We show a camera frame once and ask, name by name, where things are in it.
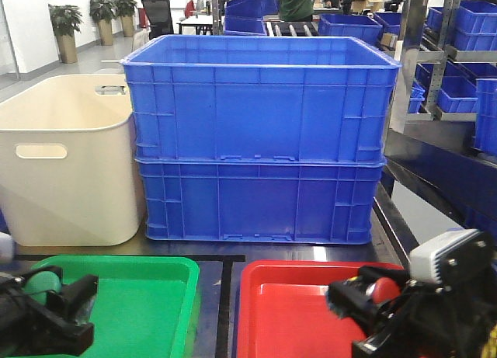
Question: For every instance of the green plastic tray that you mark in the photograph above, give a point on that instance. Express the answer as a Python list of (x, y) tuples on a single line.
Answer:
[(146, 306)]

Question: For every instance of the stacked blue crate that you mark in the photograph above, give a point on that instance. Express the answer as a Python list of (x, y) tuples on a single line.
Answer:
[(235, 98), (267, 202)]

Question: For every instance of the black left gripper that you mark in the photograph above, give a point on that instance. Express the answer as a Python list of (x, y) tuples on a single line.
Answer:
[(24, 333)]

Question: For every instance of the cream plastic basket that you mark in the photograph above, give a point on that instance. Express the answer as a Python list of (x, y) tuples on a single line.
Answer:
[(68, 173)]

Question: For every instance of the red plastic tray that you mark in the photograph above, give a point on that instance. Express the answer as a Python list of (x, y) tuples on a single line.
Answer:
[(283, 310)]

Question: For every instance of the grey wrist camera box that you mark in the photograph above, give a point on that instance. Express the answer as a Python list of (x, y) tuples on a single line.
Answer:
[(453, 257)]

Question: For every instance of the upper stacked blue crate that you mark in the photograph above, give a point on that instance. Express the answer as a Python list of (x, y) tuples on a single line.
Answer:
[(235, 98)]

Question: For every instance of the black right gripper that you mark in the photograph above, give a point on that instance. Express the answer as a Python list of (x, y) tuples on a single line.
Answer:
[(421, 321)]

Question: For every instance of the red mushroom push button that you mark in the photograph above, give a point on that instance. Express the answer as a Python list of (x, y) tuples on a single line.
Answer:
[(383, 289)]

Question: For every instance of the lower stacked blue crate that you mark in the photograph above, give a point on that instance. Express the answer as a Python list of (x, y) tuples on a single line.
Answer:
[(267, 202)]

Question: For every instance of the stainless steel shelving rack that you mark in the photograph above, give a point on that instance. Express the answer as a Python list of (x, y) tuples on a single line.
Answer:
[(433, 154)]

